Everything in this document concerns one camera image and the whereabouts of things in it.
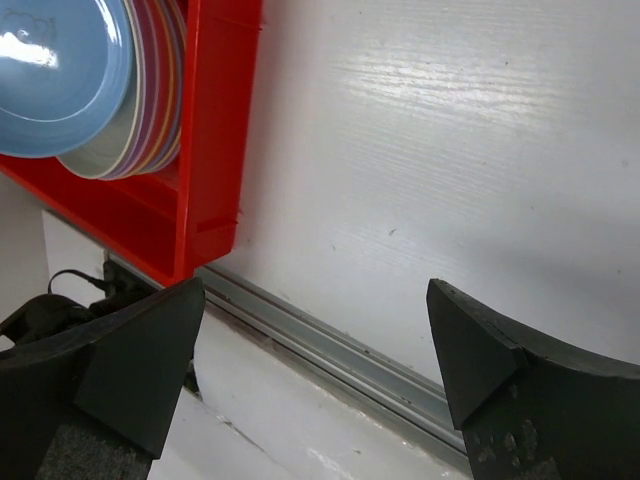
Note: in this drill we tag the cream plate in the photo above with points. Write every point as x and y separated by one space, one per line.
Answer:
105 152

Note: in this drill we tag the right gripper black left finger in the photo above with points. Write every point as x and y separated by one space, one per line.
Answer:
97 401

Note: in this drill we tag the red plastic bin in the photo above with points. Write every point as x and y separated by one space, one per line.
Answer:
172 222

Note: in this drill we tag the yellow plate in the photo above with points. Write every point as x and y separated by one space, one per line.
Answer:
171 133

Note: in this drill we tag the aluminium frame rail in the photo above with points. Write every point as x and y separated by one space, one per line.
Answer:
402 399

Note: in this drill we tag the blue plate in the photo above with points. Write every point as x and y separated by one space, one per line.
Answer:
65 70

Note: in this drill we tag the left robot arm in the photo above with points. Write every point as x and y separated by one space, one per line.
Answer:
49 314

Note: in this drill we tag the purple plate back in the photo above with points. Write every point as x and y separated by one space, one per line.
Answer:
137 110

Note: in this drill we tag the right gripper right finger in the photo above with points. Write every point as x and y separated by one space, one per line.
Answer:
530 406

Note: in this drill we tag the pink plate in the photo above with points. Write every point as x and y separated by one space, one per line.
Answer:
158 79

